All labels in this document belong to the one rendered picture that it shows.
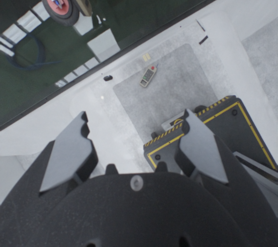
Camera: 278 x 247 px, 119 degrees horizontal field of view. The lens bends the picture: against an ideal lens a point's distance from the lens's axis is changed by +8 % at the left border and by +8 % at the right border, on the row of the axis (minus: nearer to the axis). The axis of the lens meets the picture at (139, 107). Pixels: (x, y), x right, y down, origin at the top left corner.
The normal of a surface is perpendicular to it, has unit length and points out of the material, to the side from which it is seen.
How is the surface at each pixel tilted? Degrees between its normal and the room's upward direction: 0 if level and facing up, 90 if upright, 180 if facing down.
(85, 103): 10
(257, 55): 0
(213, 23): 8
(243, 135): 0
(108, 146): 14
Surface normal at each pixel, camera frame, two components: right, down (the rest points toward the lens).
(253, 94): 0.15, -0.03
